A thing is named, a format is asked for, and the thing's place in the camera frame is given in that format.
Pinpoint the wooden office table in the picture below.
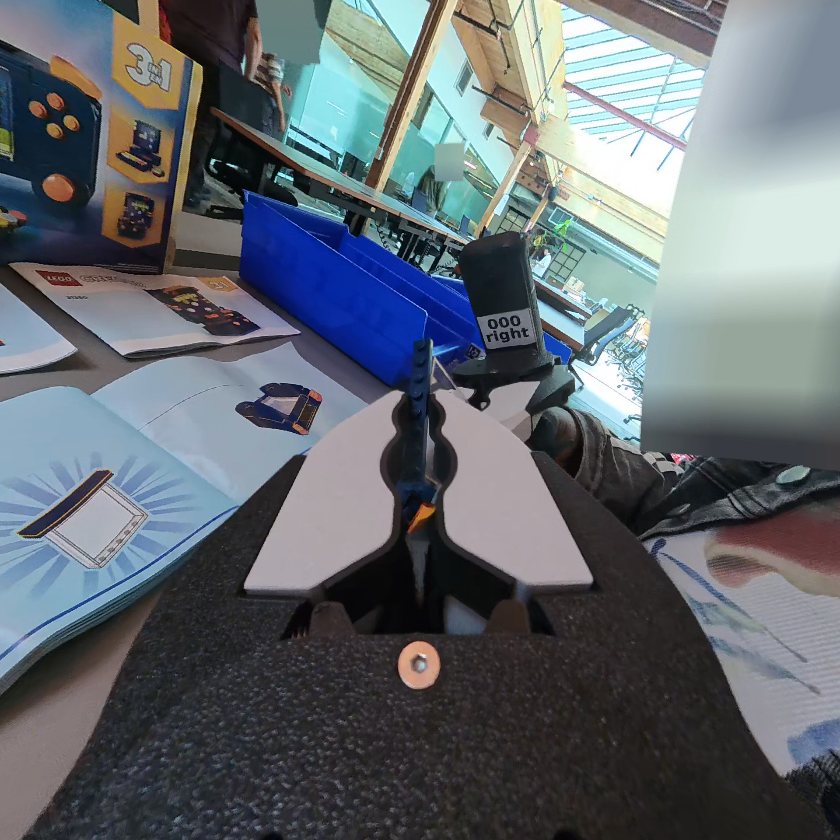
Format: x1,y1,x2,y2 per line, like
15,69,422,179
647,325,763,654
533,274,593,352

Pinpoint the person's right forearm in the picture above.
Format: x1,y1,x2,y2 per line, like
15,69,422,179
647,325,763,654
570,409,698,537

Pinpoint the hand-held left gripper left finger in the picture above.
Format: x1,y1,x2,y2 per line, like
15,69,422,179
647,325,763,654
243,390,408,598

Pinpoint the dark blue brick plate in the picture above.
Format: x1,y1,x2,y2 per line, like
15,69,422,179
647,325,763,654
399,338,435,501

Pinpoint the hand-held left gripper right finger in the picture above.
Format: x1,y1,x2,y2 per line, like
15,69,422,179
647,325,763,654
430,390,595,589

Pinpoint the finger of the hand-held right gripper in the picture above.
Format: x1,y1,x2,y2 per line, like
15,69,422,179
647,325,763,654
487,382,540,441

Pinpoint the green potted plant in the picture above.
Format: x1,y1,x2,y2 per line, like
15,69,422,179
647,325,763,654
530,218,580,265

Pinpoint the arcade cover instruction booklet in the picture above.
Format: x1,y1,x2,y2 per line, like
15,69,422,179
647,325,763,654
8,261,302,360

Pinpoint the long wooden table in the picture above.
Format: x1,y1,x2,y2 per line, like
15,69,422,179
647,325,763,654
209,107,468,265

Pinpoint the black office chair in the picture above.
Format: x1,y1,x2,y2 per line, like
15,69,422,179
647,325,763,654
579,304,648,370

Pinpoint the yellow blue brick set box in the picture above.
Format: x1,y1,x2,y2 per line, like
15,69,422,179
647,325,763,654
0,0,204,277

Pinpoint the person's right hand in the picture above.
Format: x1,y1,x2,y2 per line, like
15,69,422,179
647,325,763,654
530,406,585,475

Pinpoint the blue plastic bin with divider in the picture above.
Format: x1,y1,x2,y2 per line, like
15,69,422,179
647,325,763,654
238,189,475,389

